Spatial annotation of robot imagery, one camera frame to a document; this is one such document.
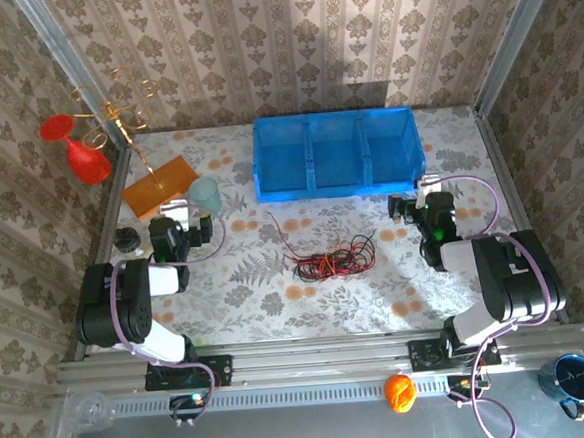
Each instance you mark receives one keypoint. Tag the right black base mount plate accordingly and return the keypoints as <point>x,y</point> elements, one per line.
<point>424,355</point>

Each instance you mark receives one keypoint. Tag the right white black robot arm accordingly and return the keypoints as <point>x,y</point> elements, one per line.
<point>517,283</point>

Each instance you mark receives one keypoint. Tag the red plastic goblet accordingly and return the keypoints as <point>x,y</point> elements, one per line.
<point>85,160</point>

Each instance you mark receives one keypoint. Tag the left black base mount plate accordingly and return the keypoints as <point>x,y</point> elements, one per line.
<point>217,369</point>

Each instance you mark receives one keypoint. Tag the dark blue mug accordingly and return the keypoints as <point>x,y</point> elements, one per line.
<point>574,380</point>

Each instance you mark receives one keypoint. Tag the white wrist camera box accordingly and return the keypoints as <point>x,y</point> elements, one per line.
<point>176,209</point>
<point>427,184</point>

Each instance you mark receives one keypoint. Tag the small black controller board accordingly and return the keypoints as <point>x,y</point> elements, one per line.
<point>464,385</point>
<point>184,404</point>

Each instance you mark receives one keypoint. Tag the aluminium side rail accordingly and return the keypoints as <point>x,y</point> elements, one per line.
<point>500,164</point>
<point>104,237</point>

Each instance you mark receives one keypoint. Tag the small bottle with black cap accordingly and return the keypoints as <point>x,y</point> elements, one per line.
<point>125,238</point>

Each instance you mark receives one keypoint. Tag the frosted pale green cup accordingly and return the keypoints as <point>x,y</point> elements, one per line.
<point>206,195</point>

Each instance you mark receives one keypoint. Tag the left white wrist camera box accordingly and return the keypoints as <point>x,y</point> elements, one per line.
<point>176,209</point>

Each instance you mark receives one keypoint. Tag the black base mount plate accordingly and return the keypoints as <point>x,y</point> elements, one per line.
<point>424,355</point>
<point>217,369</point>

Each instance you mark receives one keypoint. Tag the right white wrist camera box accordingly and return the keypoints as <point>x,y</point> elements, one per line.
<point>427,184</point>

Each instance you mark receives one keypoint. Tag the clear plastic cup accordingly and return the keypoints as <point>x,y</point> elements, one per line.
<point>90,411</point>

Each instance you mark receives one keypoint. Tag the orange mandarin fruit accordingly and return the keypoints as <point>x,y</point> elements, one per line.
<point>400,393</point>

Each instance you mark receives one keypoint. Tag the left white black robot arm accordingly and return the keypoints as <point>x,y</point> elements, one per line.
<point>102,302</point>

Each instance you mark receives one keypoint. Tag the blue three-compartment plastic bin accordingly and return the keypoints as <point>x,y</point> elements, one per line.
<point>340,185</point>

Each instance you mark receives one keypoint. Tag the aluminium corner post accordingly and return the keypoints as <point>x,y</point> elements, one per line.
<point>59,50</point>
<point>515,38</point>

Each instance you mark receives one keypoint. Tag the aluminium frame rail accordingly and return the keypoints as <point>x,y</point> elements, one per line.
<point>322,362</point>

